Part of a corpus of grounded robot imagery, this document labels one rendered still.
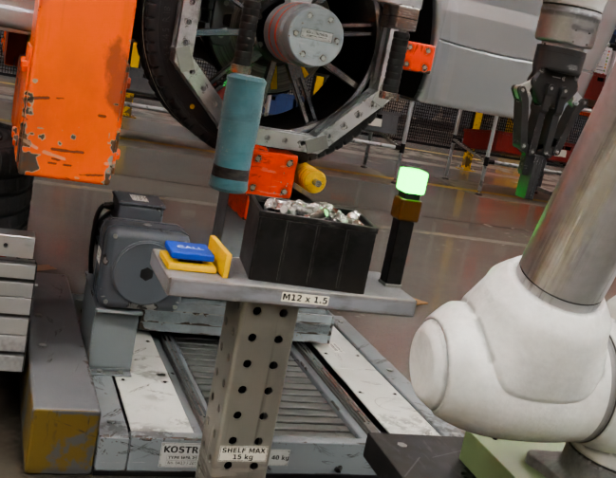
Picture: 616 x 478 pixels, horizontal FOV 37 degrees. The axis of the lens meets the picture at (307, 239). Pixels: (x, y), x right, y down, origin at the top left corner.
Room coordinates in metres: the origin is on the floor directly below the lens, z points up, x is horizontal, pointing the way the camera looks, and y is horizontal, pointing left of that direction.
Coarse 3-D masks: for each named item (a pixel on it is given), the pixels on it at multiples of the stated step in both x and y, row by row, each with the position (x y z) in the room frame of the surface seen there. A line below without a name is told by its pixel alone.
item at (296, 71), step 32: (320, 0) 2.29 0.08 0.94; (352, 0) 2.45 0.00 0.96; (224, 32) 2.21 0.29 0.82; (256, 32) 2.28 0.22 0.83; (352, 32) 2.32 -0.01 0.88; (288, 64) 2.27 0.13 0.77; (352, 64) 2.42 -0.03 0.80; (320, 96) 2.47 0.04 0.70; (352, 96) 2.31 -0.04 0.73; (288, 128) 2.27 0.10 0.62
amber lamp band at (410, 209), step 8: (400, 200) 1.56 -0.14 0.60; (408, 200) 1.55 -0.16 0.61; (416, 200) 1.56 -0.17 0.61; (392, 208) 1.58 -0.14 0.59; (400, 208) 1.55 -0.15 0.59; (408, 208) 1.55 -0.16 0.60; (416, 208) 1.56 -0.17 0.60; (392, 216) 1.58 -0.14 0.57; (400, 216) 1.55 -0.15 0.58; (408, 216) 1.56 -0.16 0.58; (416, 216) 1.56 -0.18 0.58
